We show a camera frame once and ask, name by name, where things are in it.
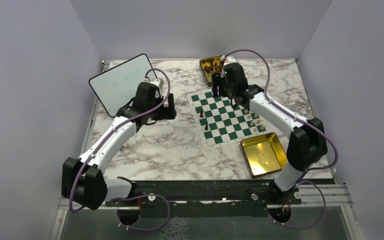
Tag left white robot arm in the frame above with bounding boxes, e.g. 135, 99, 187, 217
61, 82, 177, 210

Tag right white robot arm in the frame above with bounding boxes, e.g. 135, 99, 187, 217
212, 62, 328, 204

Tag dark pieces in tin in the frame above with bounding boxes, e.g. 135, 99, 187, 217
202, 61, 223, 75

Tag tin with dark pieces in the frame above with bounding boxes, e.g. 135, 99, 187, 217
198, 55, 223, 89

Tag green white chess board mat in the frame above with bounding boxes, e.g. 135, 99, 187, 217
187, 89, 267, 151

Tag white chess pieces group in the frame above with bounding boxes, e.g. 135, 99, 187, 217
244, 112, 266, 132

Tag small whiteboard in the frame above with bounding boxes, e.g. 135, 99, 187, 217
88, 53, 157, 118

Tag empty gold tin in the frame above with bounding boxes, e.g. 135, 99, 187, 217
239, 132, 288, 179

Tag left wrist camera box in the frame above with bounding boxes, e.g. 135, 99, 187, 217
143, 78, 164, 90

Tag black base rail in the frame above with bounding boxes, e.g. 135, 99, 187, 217
104, 179, 301, 218

